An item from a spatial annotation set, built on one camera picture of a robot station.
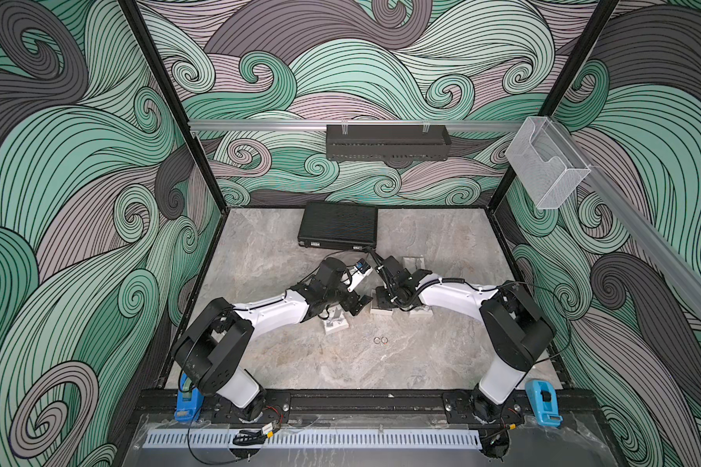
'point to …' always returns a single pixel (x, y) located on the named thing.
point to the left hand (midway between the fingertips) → (361, 282)
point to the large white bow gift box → (422, 311)
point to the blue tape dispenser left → (189, 401)
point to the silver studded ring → (378, 339)
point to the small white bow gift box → (336, 319)
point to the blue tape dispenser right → (543, 399)
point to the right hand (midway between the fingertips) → (378, 301)
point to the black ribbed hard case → (339, 226)
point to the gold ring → (384, 338)
